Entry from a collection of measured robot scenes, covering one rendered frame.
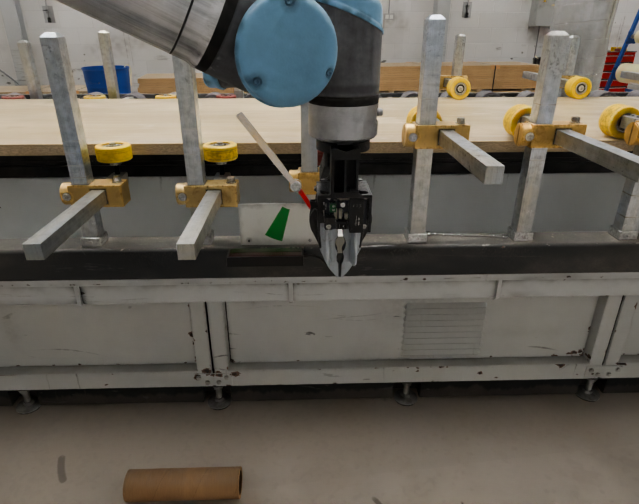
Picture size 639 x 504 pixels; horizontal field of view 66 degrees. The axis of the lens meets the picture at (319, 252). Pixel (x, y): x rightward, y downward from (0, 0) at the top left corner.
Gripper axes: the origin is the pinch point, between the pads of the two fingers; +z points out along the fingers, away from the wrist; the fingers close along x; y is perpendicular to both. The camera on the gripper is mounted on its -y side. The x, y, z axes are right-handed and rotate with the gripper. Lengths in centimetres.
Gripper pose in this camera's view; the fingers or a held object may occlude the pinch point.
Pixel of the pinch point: (339, 266)
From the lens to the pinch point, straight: 74.9
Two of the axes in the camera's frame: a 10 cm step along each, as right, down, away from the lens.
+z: 0.0, 9.1, 4.2
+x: 10.0, -0.1, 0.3
